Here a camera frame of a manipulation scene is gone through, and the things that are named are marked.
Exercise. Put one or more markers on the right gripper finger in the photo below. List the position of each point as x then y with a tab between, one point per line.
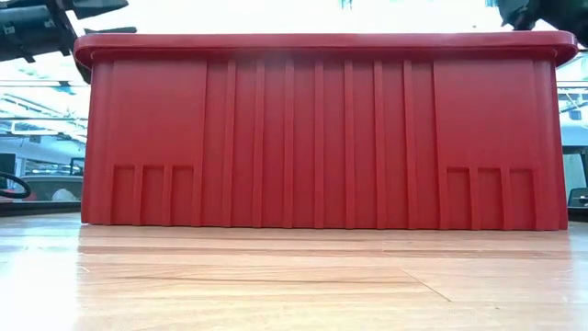
516	11

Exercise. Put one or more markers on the red plastic bin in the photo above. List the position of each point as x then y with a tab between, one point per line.
321	138

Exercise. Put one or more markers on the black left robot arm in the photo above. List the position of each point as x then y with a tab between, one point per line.
83	71

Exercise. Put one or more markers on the black aluminium table frame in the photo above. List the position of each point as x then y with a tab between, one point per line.
37	209
579	213

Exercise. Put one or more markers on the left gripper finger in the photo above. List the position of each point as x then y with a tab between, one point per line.
110	30
96	7

